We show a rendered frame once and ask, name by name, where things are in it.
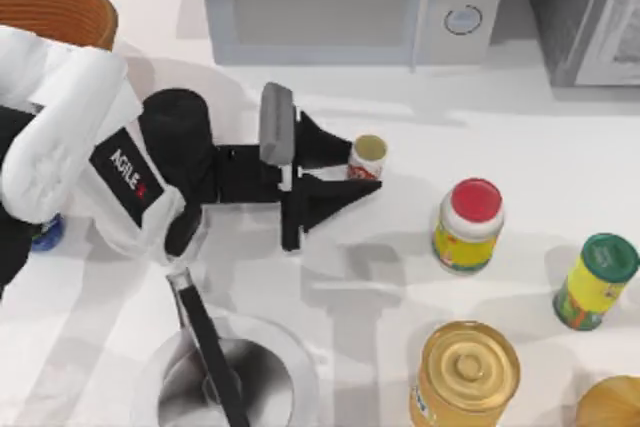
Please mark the green lid yellow bottle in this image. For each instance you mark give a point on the green lid yellow bottle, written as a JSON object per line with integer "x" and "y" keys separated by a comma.
{"x": 595, "y": 282}

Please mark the microwave knob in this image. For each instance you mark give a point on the microwave knob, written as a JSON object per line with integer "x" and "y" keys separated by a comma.
{"x": 463, "y": 20}

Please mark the large golden can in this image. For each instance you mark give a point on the large golden can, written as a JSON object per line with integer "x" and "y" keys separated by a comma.
{"x": 465, "y": 377}

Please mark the white bowl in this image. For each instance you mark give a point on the white bowl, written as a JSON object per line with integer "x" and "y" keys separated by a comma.
{"x": 290, "y": 372}

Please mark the grey cabinet with dark inside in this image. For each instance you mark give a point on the grey cabinet with dark inside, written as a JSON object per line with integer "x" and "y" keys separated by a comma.
{"x": 585, "y": 12}

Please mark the pale grey rounded box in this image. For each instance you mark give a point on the pale grey rounded box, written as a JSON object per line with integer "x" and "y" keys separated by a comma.
{"x": 276, "y": 122}

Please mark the red lid yellow jar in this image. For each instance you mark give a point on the red lid yellow jar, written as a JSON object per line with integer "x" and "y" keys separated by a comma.
{"x": 467, "y": 232}

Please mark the orange wicker basket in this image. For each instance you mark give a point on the orange wicker basket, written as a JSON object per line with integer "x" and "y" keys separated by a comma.
{"x": 75, "y": 2}

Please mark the pale microwave oven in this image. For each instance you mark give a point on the pale microwave oven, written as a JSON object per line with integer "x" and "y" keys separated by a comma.
{"x": 320, "y": 2}

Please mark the small red and white can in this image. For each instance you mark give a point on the small red and white can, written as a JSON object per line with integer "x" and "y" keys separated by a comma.
{"x": 369, "y": 159}

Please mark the yellow rounded object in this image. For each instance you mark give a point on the yellow rounded object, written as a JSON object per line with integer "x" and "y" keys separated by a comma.
{"x": 612, "y": 404}

